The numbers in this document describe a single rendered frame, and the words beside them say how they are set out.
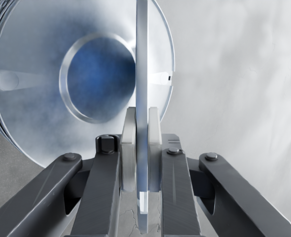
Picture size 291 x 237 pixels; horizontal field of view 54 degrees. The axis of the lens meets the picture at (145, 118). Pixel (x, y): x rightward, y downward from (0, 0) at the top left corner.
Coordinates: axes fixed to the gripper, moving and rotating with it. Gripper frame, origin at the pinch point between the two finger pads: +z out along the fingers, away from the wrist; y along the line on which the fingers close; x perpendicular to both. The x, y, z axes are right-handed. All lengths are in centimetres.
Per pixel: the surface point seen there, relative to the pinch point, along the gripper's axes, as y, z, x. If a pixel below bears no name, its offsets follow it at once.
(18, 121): -15.2, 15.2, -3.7
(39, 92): -13.0, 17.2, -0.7
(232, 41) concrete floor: 34, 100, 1
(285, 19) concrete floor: 67, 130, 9
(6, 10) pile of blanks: -15.4, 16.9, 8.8
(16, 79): -14.8, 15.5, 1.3
